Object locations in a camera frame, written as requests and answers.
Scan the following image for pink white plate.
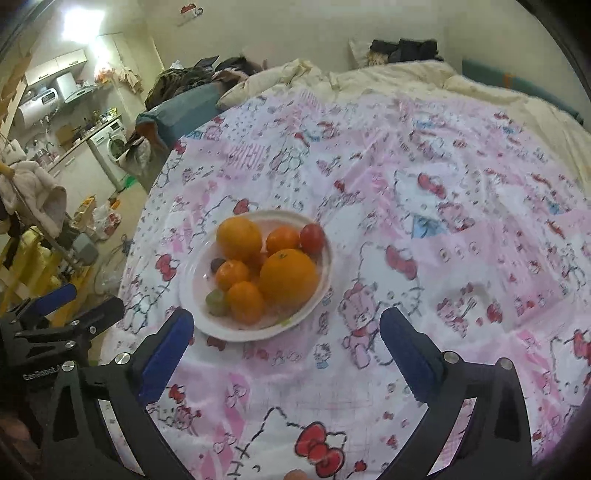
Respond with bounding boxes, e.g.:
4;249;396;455
179;210;334;342

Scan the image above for grey box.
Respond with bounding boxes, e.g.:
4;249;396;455
69;231;100;267

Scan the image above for beige fleece coat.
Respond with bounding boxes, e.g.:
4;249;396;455
0;161;68;240

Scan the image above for white washing machine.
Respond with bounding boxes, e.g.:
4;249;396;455
87;119;129;191

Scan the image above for dark clothes pile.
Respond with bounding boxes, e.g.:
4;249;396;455
145;65;219;112

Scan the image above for white red plastic bag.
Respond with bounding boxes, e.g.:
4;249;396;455
92;203;123;241

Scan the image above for large mandarin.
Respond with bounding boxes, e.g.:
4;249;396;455
217;217;263;261

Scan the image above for green grape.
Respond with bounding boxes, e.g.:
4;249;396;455
205;290;228;317

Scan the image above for small mandarin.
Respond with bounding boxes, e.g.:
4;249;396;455
216;260;251;292
226;281;265;324
266;226;301;256

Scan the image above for cream duvet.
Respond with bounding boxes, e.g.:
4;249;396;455
216;58;583;153

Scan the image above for steel range hood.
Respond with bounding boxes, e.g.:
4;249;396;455
54;71;95;103

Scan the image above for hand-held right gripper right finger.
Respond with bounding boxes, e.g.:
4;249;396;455
379;307;532;480

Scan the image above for teal headboard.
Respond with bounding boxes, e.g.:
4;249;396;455
462;58;585;123

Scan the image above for white water heater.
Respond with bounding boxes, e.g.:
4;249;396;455
16;88;62;129

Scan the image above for big orange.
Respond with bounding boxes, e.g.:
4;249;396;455
259;249;320;311

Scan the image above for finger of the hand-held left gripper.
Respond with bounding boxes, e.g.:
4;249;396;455
0;284;78;335
14;298;126;370

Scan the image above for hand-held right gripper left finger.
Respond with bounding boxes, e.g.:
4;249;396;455
39;308;195;480

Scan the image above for yellow wooden rack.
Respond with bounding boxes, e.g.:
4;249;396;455
0;225;95;326

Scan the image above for pink cartoon printed blanket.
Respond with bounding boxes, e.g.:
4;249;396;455
99;85;591;480

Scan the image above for white wall cabinets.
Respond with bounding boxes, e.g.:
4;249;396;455
24;48;88;86

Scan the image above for black clothes heap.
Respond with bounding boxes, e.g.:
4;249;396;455
368;39;445;64

